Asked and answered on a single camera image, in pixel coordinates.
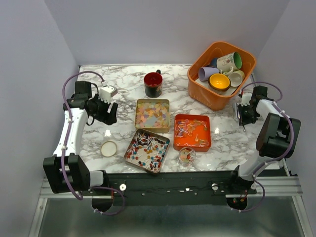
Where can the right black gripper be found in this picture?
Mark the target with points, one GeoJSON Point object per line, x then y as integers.
{"type": "Point", "coordinates": [245, 121]}

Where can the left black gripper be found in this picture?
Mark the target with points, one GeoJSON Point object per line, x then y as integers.
{"type": "Point", "coordinates": [106, 117]}

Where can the silver metal scoop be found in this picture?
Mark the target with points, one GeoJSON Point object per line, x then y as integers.
{"type": "Point", "coordinates": [236, 112]}

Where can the gold tin of jelly candies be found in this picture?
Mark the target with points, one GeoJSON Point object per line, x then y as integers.
{"type": "Point", "coordinates": [153, 115]}

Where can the gold tin of lollipops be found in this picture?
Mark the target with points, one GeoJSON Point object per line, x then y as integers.
{"type": "Point", "coordinates": [147, 151]}

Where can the orange tray of candies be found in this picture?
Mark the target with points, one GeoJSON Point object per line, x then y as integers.
{"type": "Point", "coordinates": [192, 131]}

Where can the clear glass jar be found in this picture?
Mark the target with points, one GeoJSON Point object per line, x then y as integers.
{"type": "Point", "coordinates": [186, 157]}

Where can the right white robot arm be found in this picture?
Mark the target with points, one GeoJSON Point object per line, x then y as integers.
{"type": "Point", "coordinates": [276, 140]}

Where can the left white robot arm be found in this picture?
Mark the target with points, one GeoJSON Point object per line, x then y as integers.
{"type": "Point", "coordinates": [65, 170]}

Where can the cream cup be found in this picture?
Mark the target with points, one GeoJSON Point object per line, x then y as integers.
{"type": "Point", "coordinates": [236, 78]}

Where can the yellow and brown bowl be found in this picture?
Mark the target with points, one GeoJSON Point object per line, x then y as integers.
{"type": "Point", "coordinates": [219, 82]}

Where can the orange plastic bin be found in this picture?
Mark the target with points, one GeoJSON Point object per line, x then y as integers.
{"type": "Point", "coordinates": [203, 93]}

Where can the floral white mug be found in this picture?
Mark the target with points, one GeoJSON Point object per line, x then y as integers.
{"type": "Point", "coordinates": [229, 63]}

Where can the red and black mug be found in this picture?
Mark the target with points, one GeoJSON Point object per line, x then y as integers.
{"type": "Point", "coordinates": [153, 84]}

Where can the lavender cup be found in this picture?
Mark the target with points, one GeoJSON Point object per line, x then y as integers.
{"type": "Point", "coordinates": [204, 73]}

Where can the blue cup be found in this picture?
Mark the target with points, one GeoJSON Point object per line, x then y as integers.
{"type": "Point", "coordinates": [213, 63]}

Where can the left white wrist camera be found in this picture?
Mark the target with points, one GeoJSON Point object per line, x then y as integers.
{"type": "Point", "coordinates": [106, 93]}

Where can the aluminium frame rail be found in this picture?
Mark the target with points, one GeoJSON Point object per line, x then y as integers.
{"type": "Point", "coordinates": [281, 214]}

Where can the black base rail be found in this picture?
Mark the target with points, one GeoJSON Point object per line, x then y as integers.
{"type": "Point", "coordinates": [171, 188]}

